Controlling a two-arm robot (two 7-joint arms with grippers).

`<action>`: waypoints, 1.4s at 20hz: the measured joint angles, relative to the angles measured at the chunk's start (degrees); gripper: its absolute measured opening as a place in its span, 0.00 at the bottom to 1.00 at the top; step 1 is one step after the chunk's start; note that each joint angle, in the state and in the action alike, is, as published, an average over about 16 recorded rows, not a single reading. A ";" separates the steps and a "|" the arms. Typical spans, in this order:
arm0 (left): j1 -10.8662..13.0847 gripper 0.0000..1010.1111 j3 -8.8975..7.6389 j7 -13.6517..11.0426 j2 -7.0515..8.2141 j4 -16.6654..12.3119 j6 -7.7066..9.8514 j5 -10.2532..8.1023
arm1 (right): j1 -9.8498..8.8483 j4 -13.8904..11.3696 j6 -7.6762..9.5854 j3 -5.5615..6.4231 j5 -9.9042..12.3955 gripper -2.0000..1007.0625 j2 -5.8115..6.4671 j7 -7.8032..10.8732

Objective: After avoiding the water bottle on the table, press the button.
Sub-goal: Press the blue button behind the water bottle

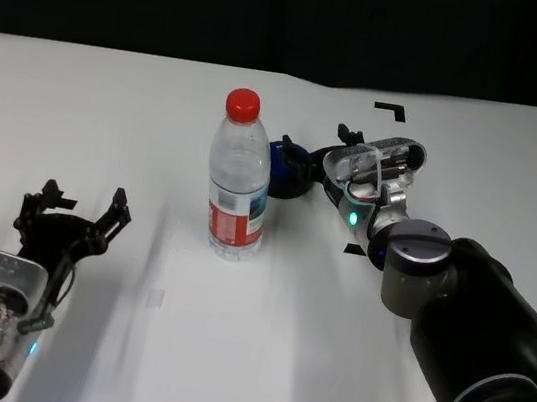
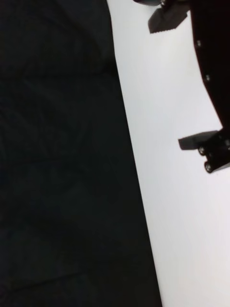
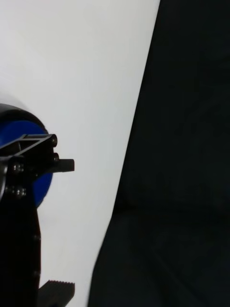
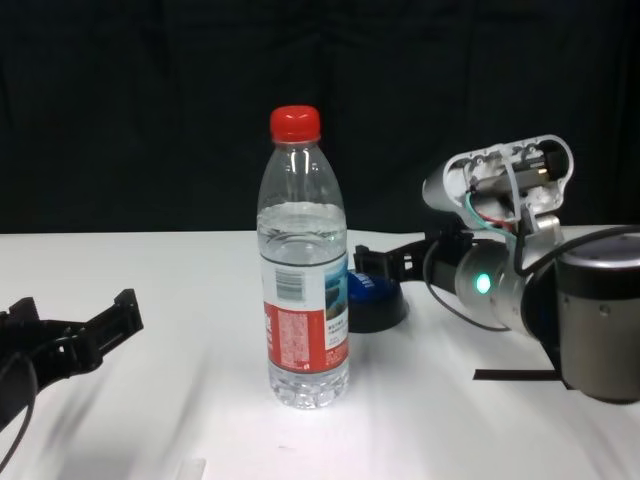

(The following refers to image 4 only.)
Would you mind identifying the black fabric backdrop curtain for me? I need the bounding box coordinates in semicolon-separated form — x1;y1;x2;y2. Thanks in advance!
0;0;640;239

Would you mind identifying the long black T tape mark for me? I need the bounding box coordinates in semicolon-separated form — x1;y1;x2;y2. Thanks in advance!
473;369;557;383

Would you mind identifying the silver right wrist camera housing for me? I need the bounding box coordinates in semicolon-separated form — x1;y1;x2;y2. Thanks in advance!
422;133;576;247

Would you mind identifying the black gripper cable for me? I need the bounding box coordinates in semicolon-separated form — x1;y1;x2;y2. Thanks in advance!
423;238;512;334
0;351;37;449

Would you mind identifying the blue round push button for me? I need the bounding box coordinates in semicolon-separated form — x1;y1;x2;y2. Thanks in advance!
347;272;408;334

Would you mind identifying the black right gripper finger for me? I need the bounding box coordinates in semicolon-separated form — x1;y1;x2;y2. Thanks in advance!
353;244;414;281

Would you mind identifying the clear red-capped water bottle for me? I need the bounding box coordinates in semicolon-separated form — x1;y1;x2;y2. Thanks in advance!
255;104;350;411

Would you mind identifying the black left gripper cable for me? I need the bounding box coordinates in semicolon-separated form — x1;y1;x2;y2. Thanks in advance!
0;351;37;449

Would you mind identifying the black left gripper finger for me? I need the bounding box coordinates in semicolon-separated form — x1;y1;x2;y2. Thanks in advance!
54;288;145;379
0;296;40;331

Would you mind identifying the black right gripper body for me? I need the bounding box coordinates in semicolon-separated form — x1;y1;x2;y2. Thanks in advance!
399;224;474;289

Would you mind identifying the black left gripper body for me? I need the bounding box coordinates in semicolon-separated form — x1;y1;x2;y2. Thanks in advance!
0;319;76;429

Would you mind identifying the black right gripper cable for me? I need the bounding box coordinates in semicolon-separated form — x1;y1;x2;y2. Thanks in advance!
423;238;512;334

